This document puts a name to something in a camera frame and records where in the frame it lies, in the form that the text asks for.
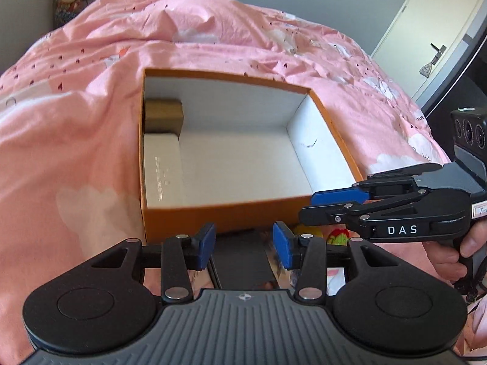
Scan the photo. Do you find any black box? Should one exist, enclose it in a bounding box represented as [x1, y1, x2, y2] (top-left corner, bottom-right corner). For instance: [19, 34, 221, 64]
[211, 232, 280, 290]

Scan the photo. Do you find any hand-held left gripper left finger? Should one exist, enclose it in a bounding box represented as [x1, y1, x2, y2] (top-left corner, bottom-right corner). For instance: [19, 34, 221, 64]
[78, 222, 217, 304]

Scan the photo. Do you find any flat white box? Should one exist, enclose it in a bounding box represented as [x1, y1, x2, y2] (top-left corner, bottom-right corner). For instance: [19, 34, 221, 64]
[142, 132, 187, 207]

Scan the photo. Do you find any person's right hand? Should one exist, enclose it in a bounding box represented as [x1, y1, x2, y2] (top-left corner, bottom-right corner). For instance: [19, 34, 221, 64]
[423, 218, 487, 285]

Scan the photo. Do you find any pink printed blanket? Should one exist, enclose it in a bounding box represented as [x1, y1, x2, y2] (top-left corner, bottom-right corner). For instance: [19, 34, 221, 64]
[0, 0, 455, 350]

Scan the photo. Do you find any orange cardboard box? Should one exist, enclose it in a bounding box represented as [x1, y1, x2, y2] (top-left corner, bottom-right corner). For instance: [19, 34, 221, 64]
[139, 68, 365, 244]

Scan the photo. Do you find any red and green plush toy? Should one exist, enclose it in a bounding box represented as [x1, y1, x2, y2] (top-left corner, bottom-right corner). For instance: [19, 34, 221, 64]
[327, 228, 351, 246]

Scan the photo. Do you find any small brown box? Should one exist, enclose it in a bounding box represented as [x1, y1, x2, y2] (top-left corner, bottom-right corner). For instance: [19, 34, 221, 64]
[144, 99, 185, 134]

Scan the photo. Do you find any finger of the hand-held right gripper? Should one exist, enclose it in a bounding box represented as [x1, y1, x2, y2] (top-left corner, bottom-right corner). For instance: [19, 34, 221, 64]
[297, 189, 469, 233]
[311, 163, 444, 207]

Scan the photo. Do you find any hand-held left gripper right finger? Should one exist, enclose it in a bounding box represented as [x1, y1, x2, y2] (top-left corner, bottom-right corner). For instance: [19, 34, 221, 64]
[272, 221, 406, 301]

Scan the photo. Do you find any white door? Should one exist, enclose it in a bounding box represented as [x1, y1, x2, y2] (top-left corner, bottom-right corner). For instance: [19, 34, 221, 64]
[371, 0, 487, 101]

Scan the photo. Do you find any yellow plush toy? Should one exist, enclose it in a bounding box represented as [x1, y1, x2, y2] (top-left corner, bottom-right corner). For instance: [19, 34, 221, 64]
[291, 224, 324, 244]

